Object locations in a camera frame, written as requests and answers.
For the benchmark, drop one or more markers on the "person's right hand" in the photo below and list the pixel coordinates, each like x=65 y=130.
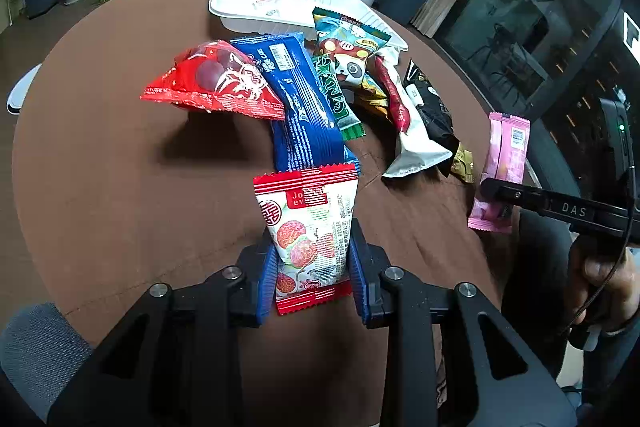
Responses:
x=607 y=274

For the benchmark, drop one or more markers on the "red white fruit print packet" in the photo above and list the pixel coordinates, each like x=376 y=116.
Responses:
x=305 y=227

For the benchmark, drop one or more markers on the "orange yellow snack packet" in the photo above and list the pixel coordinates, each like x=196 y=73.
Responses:
x=372 y=99

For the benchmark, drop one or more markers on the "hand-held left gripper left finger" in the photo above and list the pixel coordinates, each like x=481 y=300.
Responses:
x=267 y=279

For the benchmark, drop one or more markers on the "pink snack packet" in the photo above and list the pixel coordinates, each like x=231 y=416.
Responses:
x=510 y=147

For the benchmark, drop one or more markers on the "blue snack packet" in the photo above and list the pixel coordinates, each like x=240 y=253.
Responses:
x=300 y=117

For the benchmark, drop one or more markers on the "black snack packet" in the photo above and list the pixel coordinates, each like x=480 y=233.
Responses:
x=435 y=112

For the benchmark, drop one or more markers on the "person's grey trousers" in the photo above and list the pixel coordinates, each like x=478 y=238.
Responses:
x=540 y=287

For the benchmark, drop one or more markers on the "dark glass door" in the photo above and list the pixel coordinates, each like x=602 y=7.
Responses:
x=540 y=17

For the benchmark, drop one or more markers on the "teal panda print packet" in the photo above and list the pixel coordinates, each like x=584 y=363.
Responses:
x=350 y=47

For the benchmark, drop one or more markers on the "small gold snack packet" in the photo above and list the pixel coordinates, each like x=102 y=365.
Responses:
x=462 y=164

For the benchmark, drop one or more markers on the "green snack bar packet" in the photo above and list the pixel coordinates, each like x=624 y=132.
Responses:
x=336 y=99

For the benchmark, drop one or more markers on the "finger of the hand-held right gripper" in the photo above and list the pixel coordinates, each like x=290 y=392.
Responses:
x=510 y=197

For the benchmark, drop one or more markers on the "white red snack packet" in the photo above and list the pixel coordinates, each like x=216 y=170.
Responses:
x=407 y=132

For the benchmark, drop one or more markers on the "person's right forearm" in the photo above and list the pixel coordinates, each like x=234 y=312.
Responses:
x=615 y=377

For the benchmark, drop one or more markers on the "white plastic tray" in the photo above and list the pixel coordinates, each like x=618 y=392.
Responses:
x=260 y=2

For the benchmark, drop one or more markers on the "white chair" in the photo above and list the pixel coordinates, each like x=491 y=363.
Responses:
x=20 y=94

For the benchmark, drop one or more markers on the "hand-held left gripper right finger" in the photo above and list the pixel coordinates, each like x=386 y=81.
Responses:
x=357 y=279

